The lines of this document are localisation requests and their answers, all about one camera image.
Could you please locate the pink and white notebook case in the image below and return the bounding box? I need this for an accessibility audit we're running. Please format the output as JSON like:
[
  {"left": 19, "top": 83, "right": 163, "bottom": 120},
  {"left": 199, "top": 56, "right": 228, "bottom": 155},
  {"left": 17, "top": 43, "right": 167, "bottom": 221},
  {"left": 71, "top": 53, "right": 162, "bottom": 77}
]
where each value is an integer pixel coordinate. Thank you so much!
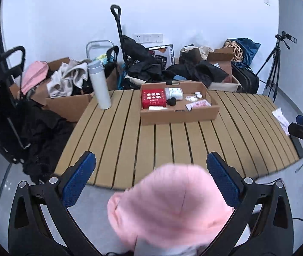
[{"left": 186, "top": 99, "right": 211, "bottom": 111}]

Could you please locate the white plastic lotion bottle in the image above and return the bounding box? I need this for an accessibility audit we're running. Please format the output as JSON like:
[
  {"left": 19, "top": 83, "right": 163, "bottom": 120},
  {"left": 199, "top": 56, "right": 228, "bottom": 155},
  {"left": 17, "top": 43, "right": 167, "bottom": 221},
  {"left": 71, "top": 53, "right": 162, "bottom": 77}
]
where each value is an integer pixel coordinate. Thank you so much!
[{"left": 164, "top": 87, "right": 183, "bottom": 100}]

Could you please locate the white paper sheet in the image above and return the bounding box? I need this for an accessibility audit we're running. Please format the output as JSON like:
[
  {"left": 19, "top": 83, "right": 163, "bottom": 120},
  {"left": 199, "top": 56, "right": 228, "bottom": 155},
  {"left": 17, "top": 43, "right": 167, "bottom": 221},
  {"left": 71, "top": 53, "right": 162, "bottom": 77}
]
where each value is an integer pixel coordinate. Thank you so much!
[{"left": 272, "top": 108, "right": 290, "bottom": 136}]

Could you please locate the pink knit hat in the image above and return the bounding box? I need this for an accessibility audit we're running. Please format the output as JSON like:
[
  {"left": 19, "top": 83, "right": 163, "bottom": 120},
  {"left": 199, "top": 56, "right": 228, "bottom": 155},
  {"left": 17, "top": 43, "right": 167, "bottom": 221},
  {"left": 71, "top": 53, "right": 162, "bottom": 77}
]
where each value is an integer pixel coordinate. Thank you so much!
[{"left": 107, "top": 164, "right": 234, "bottom": 255}]

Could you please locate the black folded stroller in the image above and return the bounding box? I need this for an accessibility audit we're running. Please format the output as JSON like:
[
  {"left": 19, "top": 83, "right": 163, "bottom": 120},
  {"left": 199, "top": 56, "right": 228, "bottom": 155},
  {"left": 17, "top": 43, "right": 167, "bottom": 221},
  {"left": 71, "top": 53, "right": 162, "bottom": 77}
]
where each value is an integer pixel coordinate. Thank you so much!
[{"left": 0, "top": 46, "right": 73, "bottom": 184}]

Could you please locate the brown cardboard box left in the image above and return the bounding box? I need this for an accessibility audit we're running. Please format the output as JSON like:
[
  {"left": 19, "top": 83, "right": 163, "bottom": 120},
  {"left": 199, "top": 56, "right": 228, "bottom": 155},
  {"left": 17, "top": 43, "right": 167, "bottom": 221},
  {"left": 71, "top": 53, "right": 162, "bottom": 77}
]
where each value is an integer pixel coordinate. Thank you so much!
[{"left": 9, "top": 57, "right": 120, "bottom": 123}]

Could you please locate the brown cardboard box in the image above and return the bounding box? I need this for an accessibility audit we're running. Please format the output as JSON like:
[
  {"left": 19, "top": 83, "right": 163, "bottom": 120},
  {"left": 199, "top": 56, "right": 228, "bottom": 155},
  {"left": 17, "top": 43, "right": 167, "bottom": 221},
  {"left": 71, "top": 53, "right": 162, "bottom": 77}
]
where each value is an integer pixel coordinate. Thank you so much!
[
  {"left": 9, "top": 57, "right": 120, "bottom": 123},
  {"left": 207, "top": 47, "right": 241, "bottom": 93}
]

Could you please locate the black backpack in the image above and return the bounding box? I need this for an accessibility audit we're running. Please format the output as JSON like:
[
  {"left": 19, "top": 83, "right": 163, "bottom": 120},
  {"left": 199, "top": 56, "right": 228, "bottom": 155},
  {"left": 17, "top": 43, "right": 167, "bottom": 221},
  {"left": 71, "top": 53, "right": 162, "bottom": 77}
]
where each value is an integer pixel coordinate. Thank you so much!
[{"left": 231, "top": 62, "right": 259, "bottom": 94}]

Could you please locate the open brown cardboard tray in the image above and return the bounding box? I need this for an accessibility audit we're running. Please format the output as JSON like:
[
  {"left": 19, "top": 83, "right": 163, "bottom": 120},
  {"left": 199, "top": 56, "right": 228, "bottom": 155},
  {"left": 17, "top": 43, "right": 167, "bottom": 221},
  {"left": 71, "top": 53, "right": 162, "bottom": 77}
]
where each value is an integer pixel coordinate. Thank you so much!
[{"left": 140, "top": 81, "right": 220, "bottom": 125}]

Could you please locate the blue fabric bag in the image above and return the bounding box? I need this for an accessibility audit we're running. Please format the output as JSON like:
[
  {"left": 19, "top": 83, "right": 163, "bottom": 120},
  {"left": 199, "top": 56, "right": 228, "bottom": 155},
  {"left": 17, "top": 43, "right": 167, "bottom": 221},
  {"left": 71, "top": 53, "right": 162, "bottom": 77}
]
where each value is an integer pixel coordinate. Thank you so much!
[{"left": 229, "top": 38, "right": 261, "bottom": 68}]

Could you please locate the woven wicker basket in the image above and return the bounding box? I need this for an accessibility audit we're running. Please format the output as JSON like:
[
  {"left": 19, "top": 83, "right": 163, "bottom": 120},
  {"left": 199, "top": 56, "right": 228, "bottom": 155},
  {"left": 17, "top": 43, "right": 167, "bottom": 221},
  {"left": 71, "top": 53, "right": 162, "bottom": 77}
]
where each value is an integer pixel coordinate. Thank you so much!
[{"left": 223, "top": 39, "right": 244, "bottom": 63}]

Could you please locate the red box with white text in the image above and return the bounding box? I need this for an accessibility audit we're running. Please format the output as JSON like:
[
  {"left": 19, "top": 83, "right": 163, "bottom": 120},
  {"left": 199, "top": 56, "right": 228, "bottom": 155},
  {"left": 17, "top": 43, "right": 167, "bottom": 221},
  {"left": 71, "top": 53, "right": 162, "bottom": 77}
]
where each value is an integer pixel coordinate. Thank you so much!
[{"left": 141, "top": 89, "right": 167, "bottom": 109}]

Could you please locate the white thermos bottle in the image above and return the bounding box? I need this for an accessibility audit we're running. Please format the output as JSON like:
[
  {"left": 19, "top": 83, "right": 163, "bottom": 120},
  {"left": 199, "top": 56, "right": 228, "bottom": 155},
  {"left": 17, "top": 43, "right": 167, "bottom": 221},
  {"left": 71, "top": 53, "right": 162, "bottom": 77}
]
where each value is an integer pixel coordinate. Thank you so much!
[{"left": 88, "top": 60, "right": 112, "bottom": 110}]

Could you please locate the black jacket on box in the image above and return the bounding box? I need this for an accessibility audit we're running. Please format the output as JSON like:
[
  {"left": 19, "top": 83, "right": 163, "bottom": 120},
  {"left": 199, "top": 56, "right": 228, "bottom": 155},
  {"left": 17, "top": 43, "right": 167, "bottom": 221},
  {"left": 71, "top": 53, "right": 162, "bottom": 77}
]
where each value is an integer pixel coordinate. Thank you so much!
[{"left": 165, "top": 49, "right": 229, "bottom": 87}]

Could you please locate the pink cloth in box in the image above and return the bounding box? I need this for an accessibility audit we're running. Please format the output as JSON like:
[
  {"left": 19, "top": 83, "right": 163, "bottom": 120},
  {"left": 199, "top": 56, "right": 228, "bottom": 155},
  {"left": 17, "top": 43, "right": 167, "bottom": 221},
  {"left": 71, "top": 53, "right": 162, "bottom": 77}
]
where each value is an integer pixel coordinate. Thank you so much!
[{"left": 21, "top": 61, "right": 49, "bottom": 95}]

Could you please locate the brown cardboard box right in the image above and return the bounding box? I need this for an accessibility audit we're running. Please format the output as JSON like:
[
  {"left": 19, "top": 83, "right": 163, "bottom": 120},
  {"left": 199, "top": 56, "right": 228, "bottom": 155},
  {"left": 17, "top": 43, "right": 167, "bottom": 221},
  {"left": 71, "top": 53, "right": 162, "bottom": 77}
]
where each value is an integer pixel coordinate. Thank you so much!
[{"left": 207, "top": 47, "right": 241, "bottom": 93}]

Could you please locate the black clothes pile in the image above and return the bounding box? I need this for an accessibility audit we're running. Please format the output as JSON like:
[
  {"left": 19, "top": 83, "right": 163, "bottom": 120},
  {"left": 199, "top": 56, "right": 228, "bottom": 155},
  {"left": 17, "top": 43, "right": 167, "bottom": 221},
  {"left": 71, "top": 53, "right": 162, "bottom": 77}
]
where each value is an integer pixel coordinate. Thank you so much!
[{"left": 121, "top": 35, "right": 176, "bottom": 83}]

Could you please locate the black camera tripod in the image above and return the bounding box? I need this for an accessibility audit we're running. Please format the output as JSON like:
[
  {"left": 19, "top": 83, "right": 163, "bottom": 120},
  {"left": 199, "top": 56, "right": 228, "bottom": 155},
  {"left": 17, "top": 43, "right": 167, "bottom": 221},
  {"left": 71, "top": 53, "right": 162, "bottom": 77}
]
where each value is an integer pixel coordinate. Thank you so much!
[{"left": 256, "top": 31, "right": 297, "bottom": 102}]

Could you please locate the white wall socket strip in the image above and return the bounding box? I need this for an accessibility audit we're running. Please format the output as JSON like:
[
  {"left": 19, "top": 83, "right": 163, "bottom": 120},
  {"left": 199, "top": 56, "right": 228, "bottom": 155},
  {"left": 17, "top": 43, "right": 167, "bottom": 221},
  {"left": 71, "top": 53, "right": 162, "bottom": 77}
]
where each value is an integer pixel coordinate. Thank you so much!
[{"left": 134, "top": 33, "right": 163, "bottom": 43}]

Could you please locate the black trolley handle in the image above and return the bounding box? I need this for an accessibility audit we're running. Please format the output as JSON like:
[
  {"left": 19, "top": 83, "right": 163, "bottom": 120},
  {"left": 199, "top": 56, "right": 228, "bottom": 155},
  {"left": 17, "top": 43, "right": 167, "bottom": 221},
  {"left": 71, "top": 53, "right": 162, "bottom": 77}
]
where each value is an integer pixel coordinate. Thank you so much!
[{"left": 110, "top": 4, "right": 128, "bottom": 64}]

